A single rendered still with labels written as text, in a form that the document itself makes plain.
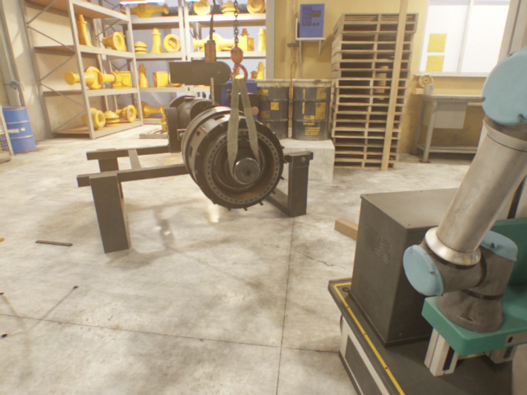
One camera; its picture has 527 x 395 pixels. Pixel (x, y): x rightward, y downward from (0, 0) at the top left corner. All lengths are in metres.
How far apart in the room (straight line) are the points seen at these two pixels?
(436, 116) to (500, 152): 5.36
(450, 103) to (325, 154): 2.54
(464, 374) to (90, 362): 1.64
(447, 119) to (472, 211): 5.39
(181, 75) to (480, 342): 4.05
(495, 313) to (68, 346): 1.87
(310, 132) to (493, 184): 4.24
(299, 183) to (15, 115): 5.96
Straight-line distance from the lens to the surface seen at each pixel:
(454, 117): 6.11
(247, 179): 1.64
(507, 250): 0.88
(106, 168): 3.67
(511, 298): 1.15
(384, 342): 1.40
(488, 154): 0.67
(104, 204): 2.65
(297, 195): 3.10
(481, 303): 0.94
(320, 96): 4.80
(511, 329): 1.03
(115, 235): 2.75
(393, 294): 1.27
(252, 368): 1.70
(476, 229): 0.73
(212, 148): 1.62
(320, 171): 4.40
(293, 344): 1.80
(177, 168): 2.68
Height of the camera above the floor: 1.29
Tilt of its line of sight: 21 degrees down
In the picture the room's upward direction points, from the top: straight up
